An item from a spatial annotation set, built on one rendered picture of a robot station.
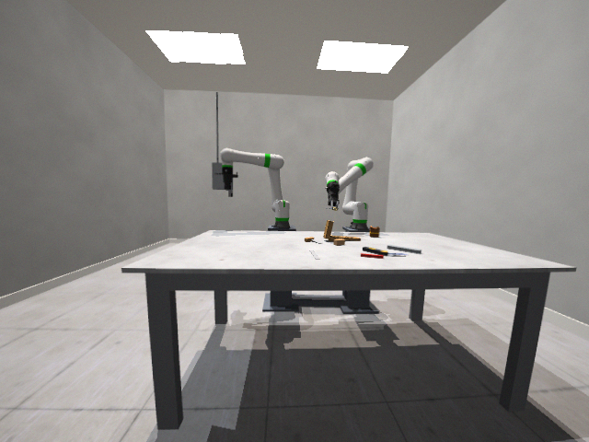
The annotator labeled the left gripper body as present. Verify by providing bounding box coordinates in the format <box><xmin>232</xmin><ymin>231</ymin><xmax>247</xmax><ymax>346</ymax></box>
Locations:
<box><xmin>325</xmin><ymin>181</ymin><xmax>340</xmax><ymax>206</ymax></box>

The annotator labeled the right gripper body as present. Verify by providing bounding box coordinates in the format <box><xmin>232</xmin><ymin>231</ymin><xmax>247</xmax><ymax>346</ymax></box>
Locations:
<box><xmin>222</xmin><ymin>167</ymin><xmax>238</xmax><ymax>190</ymax></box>

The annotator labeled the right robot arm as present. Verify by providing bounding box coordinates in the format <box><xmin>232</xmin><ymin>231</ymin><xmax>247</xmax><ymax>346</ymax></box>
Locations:
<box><xmin>221</xmin><ymin>148</ymin><xmax>290</xmax><ymax>228</ymax></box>

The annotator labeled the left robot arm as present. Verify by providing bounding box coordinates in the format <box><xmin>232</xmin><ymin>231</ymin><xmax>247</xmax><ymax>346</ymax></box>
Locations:
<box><xmin>326</xmin><ymin>157</ymin><xmax>374</xmax><ymax>230</ymax></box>

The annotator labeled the grey rectangular bar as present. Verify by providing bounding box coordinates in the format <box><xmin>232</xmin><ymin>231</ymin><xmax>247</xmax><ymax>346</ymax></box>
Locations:
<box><xmin>387</xmin><ymin>245</ymin><xmax>422</xmax><ymax>254</ymax></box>

